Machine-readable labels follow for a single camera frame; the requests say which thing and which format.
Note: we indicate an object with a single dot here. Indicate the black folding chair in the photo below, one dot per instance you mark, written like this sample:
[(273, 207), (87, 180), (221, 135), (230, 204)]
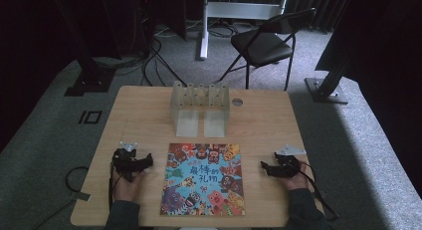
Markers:
[(262, 47)]

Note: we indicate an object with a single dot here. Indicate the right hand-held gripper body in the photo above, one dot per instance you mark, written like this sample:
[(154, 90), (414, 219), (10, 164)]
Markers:
[(287, 163)]

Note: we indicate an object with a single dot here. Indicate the person's right hand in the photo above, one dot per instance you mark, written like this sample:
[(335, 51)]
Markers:
[(298, 180)]

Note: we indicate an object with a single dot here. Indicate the person's left hand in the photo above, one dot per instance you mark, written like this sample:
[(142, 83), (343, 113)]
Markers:
[(127, 188)]

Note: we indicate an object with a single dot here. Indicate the clear acrylic book rack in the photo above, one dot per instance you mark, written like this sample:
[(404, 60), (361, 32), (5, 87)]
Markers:
[(187, 122)]

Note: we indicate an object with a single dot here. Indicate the colourful picture book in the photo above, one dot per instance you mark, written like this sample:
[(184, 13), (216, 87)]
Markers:
[(203, 180)]

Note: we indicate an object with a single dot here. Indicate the black stand with base plate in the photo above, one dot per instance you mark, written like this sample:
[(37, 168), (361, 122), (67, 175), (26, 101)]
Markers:
[(89, 80), (326, 90)]

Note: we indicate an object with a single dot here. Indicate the small round dark object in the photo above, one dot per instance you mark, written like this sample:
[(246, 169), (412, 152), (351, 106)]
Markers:
[(237, 102)]

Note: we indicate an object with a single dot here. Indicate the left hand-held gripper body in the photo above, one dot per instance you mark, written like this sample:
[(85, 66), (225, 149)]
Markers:
[(124, 162)]

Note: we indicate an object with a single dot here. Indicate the white metal stand frame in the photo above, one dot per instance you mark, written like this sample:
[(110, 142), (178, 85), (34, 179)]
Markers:
[(204, 31)]

